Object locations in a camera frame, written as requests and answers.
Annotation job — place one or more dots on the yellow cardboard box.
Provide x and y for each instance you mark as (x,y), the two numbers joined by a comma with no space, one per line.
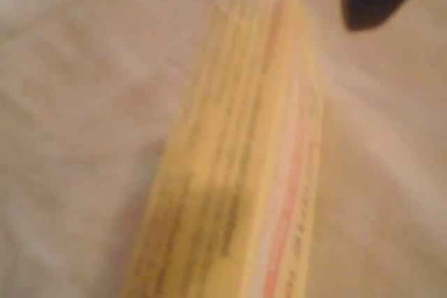
(230,172)

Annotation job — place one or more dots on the white table cloth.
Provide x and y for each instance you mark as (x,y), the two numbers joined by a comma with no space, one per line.
(77,120)

